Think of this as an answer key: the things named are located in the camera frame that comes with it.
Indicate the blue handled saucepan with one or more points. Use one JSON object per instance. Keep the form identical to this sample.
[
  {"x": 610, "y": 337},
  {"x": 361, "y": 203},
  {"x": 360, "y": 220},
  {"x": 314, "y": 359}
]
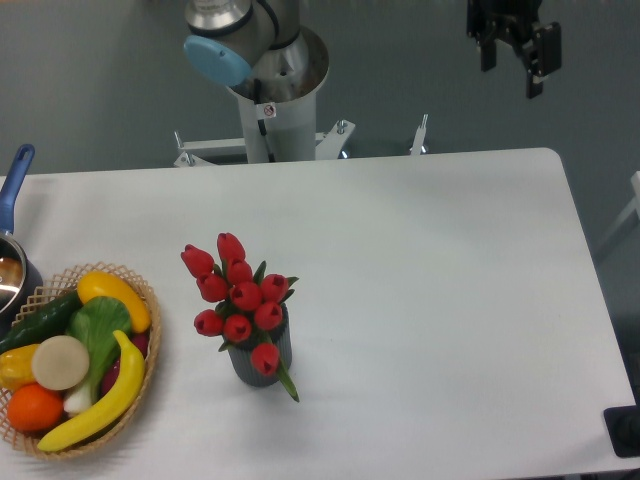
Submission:
[{"x": 19, "y": 277}]

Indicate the green cucumber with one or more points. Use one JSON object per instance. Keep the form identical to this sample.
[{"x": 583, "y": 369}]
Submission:
[{"x": 50, "y": 320}]

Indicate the red tulip bouquet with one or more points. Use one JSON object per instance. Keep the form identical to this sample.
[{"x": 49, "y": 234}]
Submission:
[{"x": 246, "y": 301}]

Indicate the green bok choy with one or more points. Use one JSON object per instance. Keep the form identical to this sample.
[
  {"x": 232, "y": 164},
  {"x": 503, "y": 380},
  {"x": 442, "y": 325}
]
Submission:
[{"x": 93, "y": 325}]

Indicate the black device at table edge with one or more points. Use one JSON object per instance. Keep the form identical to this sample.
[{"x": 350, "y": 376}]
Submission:
[{"x": 623, "y": 427}]

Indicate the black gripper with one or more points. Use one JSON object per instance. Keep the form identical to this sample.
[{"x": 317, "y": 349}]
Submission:
[{"x": 513, "y": 21}]

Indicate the yellow bell pepper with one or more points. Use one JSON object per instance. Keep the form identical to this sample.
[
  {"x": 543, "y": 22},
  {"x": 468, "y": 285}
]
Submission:
[{"x": 16, "y": 370}]

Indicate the grey ribbed vase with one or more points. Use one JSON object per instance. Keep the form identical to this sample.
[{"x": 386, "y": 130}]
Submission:
[{"x": 265, "y": 360}]

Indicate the beige round disc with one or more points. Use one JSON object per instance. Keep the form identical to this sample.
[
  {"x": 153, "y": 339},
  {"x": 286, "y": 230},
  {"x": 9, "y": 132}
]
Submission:
[{"x": 60, "y": 363}]

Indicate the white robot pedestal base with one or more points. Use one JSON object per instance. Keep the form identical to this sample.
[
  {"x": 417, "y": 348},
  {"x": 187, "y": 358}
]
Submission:
[{"x": 272, "y": 132}]

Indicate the orange fruit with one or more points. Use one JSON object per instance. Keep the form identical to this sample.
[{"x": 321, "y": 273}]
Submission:
[{"x": 32, "y": 408}]

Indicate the purple eggplant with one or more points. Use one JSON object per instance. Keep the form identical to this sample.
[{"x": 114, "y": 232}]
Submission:
[{"x": 141, "y": 341}]

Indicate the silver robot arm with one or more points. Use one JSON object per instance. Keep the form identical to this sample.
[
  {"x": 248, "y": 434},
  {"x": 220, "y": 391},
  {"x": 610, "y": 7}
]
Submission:
[{"x": 260, "y": 50}]

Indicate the woven wicker basket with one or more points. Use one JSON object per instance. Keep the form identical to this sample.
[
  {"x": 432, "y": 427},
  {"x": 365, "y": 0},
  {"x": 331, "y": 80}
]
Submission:
[{"x": 58, "y": 285}]

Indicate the yellow banana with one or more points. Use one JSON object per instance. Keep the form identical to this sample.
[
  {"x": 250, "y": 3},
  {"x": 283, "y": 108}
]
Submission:
[{"x": 109, "y": 408}]

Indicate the white frame at right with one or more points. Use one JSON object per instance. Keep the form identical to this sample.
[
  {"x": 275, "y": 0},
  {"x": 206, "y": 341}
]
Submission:
[{"x": 622, "y": 226}]

